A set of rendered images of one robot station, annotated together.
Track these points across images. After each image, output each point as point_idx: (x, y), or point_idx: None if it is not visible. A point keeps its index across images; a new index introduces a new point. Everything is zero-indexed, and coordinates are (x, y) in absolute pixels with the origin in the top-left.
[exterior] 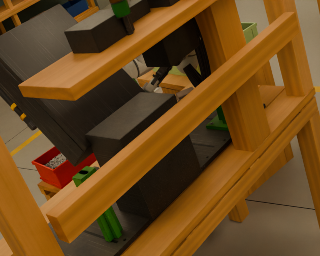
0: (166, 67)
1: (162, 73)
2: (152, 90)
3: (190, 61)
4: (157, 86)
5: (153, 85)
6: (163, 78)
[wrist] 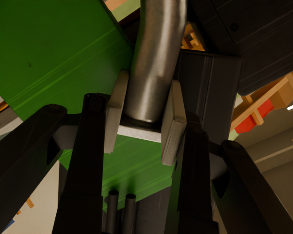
0: (280, 205)
1: (249, 159)
2: (178, 87)
3: None
4: (103, 101)
5: (186, 111)
6: (10, 169)
